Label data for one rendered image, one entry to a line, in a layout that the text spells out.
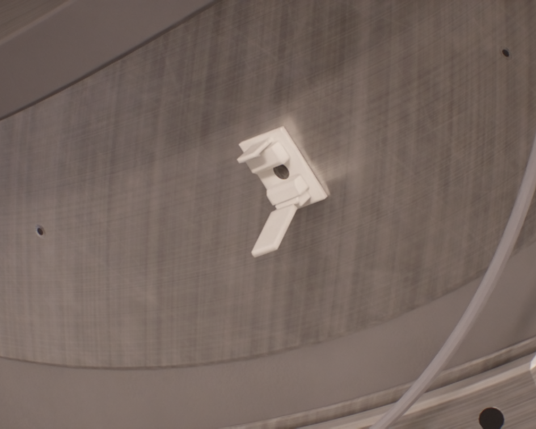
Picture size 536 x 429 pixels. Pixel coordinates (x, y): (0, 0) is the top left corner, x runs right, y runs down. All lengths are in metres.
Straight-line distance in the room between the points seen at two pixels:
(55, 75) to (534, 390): 0.17
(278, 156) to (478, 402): 0.09
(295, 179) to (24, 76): 0.09
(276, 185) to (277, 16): 0.05
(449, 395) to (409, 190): 0.06
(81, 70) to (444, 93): 0.10
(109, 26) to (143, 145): 0.09
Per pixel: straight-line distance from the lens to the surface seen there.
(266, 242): 0.95
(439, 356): 0.93
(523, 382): 0.94
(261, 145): 0.95
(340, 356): 0.99
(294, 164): 0.96
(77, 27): 0.91
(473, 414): 0.96
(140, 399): 1.04
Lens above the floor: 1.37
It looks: 37 degrees down
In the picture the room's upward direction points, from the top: 5 degrees clockwise
